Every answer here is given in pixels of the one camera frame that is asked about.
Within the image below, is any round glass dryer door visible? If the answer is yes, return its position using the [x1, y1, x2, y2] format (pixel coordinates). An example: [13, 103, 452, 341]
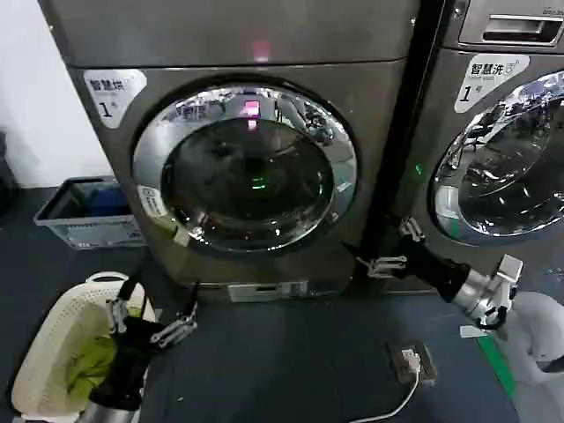
[131, 74, 359, 256]

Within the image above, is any grey plastic crate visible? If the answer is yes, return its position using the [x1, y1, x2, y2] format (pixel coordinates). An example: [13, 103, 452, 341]
[33, 175, 149, 252]

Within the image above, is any metal floor socket box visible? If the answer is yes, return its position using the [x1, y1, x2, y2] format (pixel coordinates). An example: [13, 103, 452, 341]
[385, 338, 437, 388]

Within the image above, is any white power plug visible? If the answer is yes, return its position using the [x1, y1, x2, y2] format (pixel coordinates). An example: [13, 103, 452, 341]
[399, 347, 420, 370]

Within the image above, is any green floor tape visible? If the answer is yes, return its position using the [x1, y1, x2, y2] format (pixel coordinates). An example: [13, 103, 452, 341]
[475, 334, 520, 411]

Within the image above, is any small white door sticker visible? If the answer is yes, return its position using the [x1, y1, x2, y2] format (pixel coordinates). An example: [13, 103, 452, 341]
[137, 184, 168, 218]

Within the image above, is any white power cable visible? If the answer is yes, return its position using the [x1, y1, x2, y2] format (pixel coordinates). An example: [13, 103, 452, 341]
[352, 365, 423, 422]

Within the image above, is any black object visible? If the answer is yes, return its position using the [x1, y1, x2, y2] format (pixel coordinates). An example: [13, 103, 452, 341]
[0, 130, 19, 209]

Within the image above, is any grey dryer with pull drawer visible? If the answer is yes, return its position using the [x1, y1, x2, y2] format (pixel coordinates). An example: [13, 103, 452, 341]
[387, 0, 564, 295]

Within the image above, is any green cloth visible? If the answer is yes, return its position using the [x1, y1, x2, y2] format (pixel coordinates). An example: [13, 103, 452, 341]
[56, 303, 147, 397]

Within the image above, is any chrome rimmed glass dryer door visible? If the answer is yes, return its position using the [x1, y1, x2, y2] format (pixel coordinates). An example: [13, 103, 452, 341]
[430, 69, 564, 248]

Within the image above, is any white number label sticker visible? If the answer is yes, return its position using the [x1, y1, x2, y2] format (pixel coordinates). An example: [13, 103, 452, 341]
[83, 69, 147, 130]
[453, 53, 532, 115]

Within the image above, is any blue cloth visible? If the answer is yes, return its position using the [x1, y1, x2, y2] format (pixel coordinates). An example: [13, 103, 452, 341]
[81, 182, 128, 213]

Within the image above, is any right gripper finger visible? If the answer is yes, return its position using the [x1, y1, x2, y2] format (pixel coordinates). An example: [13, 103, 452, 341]
[343, 241, 409, 278]
[397, 214, 427, 244]

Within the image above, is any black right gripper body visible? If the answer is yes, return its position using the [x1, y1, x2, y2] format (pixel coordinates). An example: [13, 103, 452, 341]
[398, 240, 470, 304]

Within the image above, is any grey dryer with round door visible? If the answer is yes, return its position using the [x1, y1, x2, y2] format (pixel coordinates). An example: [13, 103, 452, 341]
[37, 0, 419, 305]

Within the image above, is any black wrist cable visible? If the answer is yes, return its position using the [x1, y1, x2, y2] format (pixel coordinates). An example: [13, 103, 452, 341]
[473, 286, 519, 330]

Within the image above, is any grey pull drawer handle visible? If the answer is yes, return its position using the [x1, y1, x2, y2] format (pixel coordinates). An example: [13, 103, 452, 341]
[457, 12, 564, 46]

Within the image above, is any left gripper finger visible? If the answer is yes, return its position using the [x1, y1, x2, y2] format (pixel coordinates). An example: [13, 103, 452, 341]
[150, 301, 198, 352]
[105, 276, 137, 338]

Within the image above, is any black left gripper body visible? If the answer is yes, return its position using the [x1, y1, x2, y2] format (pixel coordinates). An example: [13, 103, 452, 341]
[87, 316, 165, 409]

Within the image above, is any white perforated laundry basket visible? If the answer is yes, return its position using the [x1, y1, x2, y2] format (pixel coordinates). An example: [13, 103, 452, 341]
[11, 271, 158, 420]

